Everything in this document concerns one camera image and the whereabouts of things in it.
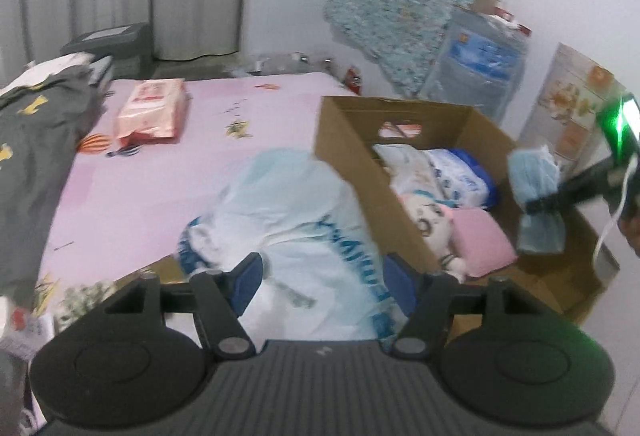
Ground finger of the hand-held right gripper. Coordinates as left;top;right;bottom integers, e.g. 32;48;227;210
522;161;616;216

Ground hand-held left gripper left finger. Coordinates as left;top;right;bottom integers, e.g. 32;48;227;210
102;252;264;361

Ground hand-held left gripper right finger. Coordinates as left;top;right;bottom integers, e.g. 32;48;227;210
384;253;551;361

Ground blue face mask bundle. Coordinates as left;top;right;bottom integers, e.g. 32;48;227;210
506;145;568;256

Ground pink plush toy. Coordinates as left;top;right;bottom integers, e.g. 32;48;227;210
402;193;468;284

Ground white plastic bag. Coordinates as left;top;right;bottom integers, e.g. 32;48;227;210
177;147;408;342

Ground blue white wipes pack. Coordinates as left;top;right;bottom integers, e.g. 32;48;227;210
427;147;501;210

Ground brown cardboard box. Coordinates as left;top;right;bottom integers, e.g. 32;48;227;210
314;95;621;324

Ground floral patterned board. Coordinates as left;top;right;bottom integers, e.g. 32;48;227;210
517;42;628;177

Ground blue water jug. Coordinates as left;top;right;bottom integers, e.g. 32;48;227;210
419;6;531;124

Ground floral print tissue pack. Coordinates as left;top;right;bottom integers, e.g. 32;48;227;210
52;280;118;332

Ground pink tissue pack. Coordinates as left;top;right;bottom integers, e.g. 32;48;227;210
114;78;191;144

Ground clear plastic bottles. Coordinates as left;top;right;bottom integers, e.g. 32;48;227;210
250;51;336;77

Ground white red printed box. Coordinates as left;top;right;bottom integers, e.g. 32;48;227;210
0;306;56;362

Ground grey garment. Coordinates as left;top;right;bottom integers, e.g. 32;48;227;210
0;61;113;307

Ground grey storage bin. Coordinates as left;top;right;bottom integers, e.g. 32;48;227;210
60;22;153;79

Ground white garment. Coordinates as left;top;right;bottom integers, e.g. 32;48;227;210
0;51;113;92

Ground white cable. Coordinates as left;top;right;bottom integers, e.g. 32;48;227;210
594;155;638;269

